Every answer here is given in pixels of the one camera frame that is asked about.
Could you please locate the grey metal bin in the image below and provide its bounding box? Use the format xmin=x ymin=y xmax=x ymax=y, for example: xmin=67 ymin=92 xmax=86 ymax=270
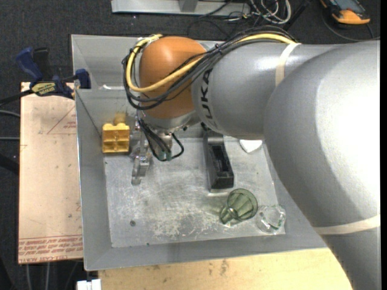
xmin=71 ymin=34 xmax=328 ymax=272

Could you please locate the white flat piece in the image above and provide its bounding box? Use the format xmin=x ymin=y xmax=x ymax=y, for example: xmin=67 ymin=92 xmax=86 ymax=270
xmin=239 ymin=139 xmax=264 ymax=155

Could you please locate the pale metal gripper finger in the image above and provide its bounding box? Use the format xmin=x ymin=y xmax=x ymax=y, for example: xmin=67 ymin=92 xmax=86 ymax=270
xmin=131 ymin=161 xmax=143 ymax=186
xmin=139 ymin=158 xmax=151 ymax=178

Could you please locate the yellow toy building brick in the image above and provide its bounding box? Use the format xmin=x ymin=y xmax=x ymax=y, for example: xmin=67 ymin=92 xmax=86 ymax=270
xmin=102 ymin=122 xmax=131 ymax=154

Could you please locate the green glass cup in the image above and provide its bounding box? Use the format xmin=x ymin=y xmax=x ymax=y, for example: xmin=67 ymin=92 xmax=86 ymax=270
xmin=219 ymin=188 xmax=259 ymax=226

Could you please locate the brown cardboard board red print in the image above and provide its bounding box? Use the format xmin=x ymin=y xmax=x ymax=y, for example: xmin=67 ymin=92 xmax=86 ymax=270
xmin=17 ymin=81 xmax=84 ymax=265

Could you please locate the clear glass dish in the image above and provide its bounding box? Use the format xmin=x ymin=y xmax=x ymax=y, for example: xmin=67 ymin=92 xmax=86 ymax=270
xmin=255 ymin=204 xmax=287 ymax=234

